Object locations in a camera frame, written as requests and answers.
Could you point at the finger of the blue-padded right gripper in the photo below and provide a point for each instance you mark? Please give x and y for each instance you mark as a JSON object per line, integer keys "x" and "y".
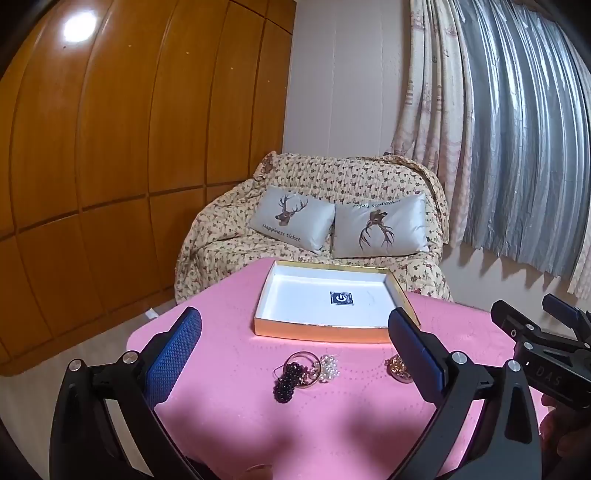
{"x": 505, "y": 443}

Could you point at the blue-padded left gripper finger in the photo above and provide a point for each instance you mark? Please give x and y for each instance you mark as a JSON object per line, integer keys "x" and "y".
{"x": 84, "y": 443}

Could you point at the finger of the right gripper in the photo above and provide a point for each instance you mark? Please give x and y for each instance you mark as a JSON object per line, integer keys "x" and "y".
{"x": 569, "y": 315}
{"x": 515, "y": 324}

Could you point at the person's right hand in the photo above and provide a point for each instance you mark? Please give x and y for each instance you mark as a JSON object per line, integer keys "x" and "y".
{"x": 565, "y": 437}

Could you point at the grey silver curtain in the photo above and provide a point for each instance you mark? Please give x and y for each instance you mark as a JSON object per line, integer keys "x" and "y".
{"x": 530, "y": 180}

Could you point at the pink tablecloth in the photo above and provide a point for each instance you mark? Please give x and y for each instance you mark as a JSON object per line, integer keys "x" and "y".
{"x": 222, "y": 410}

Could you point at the right grey deer cushion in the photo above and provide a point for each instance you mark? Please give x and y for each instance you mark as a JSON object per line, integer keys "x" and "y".
{"x": 381, "y": 229}

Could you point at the grey deer cushion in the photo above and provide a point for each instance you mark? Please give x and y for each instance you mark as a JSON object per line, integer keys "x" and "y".
{"x": 381, "y": 229}
{"x": 295, "y": 219}

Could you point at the floral beige curtain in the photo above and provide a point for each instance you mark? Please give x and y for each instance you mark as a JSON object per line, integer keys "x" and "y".
{"x": 436, "y": 126}

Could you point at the gold-edged white shallow box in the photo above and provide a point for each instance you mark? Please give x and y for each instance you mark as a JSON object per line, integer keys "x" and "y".
{"x": 329, "y": 303}

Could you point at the floral covered sofa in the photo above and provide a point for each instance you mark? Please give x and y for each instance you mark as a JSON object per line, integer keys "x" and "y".
{"x": 221, "y": 242}

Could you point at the left grey deer cushion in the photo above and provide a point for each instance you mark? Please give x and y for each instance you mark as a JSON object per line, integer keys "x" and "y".
{"x": 295, "y": 219}

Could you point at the wooden wardrobe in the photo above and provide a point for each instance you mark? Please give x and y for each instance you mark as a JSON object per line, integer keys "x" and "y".
{"x": 120, "y": 121}

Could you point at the gold chain jewelry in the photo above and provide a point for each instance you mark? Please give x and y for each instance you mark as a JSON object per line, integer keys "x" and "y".
{"x": 397, "y": 370}

